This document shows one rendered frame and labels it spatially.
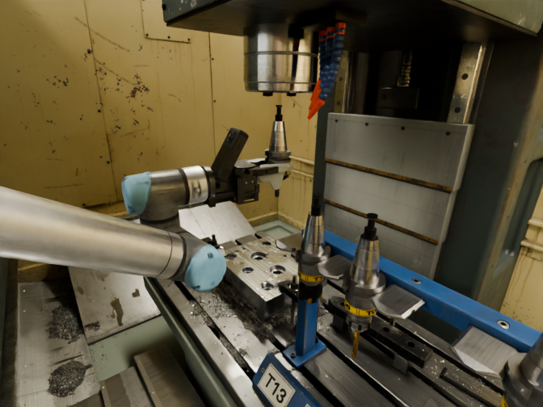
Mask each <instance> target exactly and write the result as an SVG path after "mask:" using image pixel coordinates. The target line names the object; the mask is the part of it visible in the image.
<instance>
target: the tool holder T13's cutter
mask: <svg viewBox="0 0 543 407"><path fill-rule="evenodd" d="M297 297H298V298H299V299H300V300H301V301H303V300H308V304H314V303H317V299H318V298H319V300H321V298H322V283H321V282H320V283H319V284H318V285H315V286H309V285H306V284H304V283H302V281H301V280H300V281H299V288H298V293H297Z"/></svg>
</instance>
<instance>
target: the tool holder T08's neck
mask: <svg viewBox="0 0 543 407"><path fill-rule="evenodd" d="M353 297H354V296H353V295H352V294H351V293H350V292H348V293H346V295H345V299H346V301H347V302H348V303H349V304H350V305H351V306H352V307H354V308H357V309H361V310H370V309H374V308H375V307H374V306H373V304H372V303H362V302H359V301H356V300H353Z"/></svg>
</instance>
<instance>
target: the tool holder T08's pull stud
mask: <svg viewBox="0 0 543 407"><path fill-rule="evenodd" d="M367 218H368V226H365V227H364V238H366V239H369V240H374V239H376V234H377V228H375V221H376V219H377V218H378V215H377V214H375V213H368V214H367Z"/></svg>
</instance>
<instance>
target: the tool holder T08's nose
mask: <svg viewBox="0 0 543 407"><path fill-rule="evenodd" d="M345 321H346V322H347V324H348V325H349V326H350V327H351V328H352V329H353V330H354V331H356V332H358V333H361V332H363V331H365V330H367V329H370V327H371V324H372V323H373V318H372V317H358V316H355V315H353V314H351V313H350V312H348V311H347V313H346V316H345Z"/></svg>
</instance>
